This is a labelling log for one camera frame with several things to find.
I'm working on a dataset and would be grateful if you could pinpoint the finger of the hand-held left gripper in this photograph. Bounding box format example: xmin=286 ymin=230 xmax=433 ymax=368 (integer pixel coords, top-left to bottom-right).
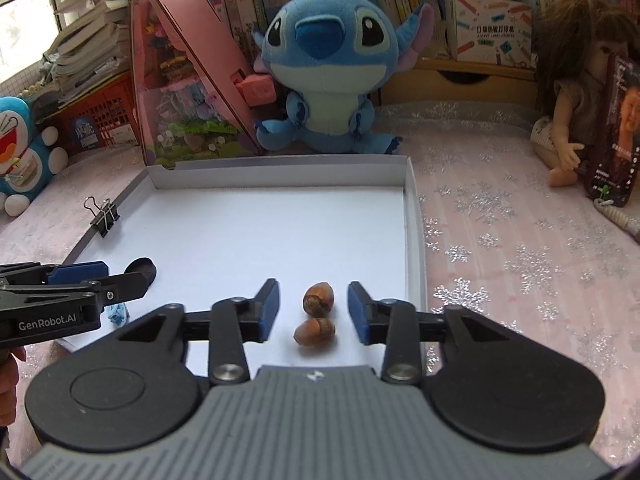
xmin=0 ymin=270 xmax=152 ymax=307
xmin=0 ymin=261 xmax=111 ymax=289

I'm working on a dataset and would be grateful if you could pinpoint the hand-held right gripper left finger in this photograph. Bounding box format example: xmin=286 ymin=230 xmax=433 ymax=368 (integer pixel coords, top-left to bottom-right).
xmin=116 ymin=277 xmax=281 ymax=387

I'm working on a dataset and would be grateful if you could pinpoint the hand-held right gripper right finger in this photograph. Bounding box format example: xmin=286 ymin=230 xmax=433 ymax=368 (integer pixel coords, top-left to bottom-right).
xmin=348 ymin=281 xmax=522 ymax=387

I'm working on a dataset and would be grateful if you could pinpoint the black round cap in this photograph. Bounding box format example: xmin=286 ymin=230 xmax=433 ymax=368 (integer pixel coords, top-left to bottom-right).
xmin=124 ymin=257 xmax=157 ymax=286

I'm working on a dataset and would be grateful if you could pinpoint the brown hazelnut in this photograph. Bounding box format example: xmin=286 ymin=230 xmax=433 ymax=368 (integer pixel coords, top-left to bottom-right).
xmin=292 ymin=317 xmax=336 ymax=348
xmin=302 ymin=282 xmax=335 ymax=319

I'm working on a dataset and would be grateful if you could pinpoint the white cardboard tray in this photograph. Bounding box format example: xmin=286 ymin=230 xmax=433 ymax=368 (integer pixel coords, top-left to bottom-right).
xmin=54 ymin=153 xmax=429 ymax=379

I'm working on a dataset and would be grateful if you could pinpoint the person's left hand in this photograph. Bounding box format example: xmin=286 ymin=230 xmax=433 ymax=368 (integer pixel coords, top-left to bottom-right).
xmin=0 ymin=345 xmax=27 ymax=429

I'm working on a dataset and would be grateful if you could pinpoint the small black binder clip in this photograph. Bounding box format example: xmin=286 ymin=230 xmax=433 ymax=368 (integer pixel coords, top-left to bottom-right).
xmin=83 ymin=196 xmax=121 ymax=239

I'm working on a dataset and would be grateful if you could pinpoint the blue robot cat plush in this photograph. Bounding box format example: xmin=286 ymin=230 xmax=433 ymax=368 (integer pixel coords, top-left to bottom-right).
xmin=0 ymin=95 xmax=71 ymax=219

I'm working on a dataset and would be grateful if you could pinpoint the pink snowflake bedspread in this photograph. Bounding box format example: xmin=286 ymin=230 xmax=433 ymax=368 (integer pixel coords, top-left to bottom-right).
xmin=0 ymin=99 xmax=640 ymax=480

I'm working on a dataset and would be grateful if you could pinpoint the red plastic crate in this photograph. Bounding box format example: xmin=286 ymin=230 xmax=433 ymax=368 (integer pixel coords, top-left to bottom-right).
xmin=54 ymin=72 xmax=141 ymax=149

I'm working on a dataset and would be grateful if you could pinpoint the pink triangular toy box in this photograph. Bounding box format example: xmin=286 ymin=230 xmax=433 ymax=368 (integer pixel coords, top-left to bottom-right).
xmin=127 ymin=0 xmax=267 ymax=169

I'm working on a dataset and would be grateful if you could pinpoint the pink plastic block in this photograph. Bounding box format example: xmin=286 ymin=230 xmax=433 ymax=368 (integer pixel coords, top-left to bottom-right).
xmin=234 ymin=72 xmax=276 ymax=109

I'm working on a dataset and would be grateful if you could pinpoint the stack of worn books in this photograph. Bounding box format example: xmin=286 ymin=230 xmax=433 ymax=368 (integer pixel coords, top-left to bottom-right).
xmin=29 ymin=0 xmax=137 ymax=112

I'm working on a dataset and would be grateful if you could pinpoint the wooden drawer box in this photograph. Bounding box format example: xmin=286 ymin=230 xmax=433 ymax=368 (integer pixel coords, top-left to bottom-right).
xmin=379 ymin=57 xmax=539 ymax=112

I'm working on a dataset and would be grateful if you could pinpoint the blue alien plush toy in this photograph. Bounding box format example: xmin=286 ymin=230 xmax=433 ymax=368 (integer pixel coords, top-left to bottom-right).
xmin=250 ymin=0 xmax=437 ymax=156

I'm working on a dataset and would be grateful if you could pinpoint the brown haired doll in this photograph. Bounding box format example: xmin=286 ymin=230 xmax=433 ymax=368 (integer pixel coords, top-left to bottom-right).
xmin=529 ymin=0 xmax=640 ymax=189

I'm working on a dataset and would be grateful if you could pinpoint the white printed carton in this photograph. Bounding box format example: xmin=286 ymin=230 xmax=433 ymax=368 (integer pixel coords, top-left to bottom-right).
xmin=444 ymin=0 xmax=534 ymax=69

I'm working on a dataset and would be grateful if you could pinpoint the dark photo book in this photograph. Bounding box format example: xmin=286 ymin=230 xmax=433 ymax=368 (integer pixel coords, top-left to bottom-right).
xmin=581 ymin=52 xmax=640 ymax=209

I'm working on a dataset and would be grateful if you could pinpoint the white coiled cable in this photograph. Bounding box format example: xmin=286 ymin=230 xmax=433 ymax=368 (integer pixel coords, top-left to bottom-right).
xmin=593 ymin=197 xmax=640 ymax=244

